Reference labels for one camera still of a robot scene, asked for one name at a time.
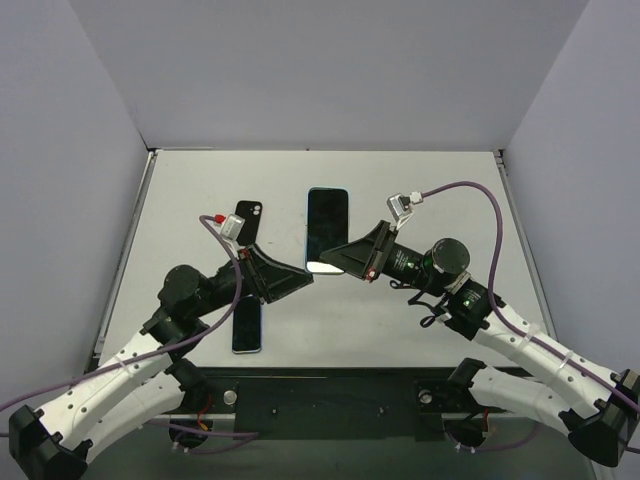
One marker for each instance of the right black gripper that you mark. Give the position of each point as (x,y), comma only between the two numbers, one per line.
(378,251)

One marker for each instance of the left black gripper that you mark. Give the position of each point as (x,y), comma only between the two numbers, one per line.
(256,275)

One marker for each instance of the black phone case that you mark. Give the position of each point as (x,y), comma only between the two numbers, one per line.
(250,211)

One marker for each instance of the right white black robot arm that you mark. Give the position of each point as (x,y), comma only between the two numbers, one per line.
(596,408)

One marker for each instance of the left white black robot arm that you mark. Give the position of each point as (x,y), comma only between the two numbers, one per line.
(150,374)

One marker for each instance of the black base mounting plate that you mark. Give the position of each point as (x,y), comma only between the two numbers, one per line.
(331,403)

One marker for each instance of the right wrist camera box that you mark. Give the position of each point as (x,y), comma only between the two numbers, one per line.
(400,207)

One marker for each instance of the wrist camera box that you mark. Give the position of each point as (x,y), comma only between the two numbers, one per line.
(400,207)
(231,227)

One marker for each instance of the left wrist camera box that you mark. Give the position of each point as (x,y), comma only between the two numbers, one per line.
(231,227)

